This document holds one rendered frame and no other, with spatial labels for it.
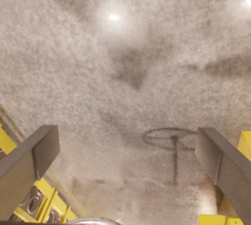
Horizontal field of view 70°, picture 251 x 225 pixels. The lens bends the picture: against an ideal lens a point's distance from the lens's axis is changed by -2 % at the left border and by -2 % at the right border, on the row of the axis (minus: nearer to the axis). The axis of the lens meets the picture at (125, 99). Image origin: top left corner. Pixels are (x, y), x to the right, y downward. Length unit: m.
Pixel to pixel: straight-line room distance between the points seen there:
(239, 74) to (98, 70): 0.72
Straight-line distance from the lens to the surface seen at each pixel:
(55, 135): 0.17
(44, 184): 2.21
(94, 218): 0.60
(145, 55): 0.93
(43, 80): 1.20
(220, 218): 1.16
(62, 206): 2.60
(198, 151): 0.17
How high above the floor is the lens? 0.85
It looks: 51 degrees down
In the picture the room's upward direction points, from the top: 167 degrees counter-clockwise
